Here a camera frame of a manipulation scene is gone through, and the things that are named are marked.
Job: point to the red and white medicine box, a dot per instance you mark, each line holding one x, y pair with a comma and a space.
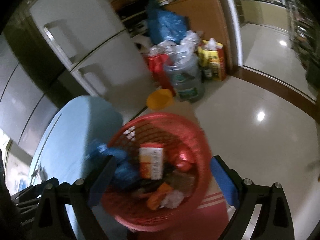
151, 160

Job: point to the red bag on floor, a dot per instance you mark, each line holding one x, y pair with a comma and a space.
156, 67

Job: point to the red plastic basket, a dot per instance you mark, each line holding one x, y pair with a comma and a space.
164, 175

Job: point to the orange plastic bowl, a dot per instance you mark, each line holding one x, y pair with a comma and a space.
160, 99

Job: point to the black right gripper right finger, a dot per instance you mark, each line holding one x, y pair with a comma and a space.
244, 198

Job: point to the orange wrapper in basket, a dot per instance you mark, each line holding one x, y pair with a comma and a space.
154, 201

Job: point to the clear plastic bags pile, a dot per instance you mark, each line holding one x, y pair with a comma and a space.
176, 52

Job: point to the brown wooden cabinet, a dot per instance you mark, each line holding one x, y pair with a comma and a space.
206, 16

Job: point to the blue plastic wrapper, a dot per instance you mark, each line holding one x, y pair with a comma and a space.
117, 162

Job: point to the blue plastic bag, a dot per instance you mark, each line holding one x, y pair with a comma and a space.
165, 25

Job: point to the grey double door refrigerator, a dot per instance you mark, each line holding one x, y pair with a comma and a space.
25, 110

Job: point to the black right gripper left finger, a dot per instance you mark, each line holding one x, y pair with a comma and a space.
86, 193

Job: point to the white refrigerator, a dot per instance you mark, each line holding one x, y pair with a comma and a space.
96, 48

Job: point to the clear water jug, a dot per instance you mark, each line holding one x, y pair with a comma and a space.
184, 75

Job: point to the white crumpled tissue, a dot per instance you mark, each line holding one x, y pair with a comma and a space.
172, 200

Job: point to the yellow rice bag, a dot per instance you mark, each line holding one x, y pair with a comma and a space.
212, 59

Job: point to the red foil wrapper ball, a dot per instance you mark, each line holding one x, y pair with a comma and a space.
184, 159

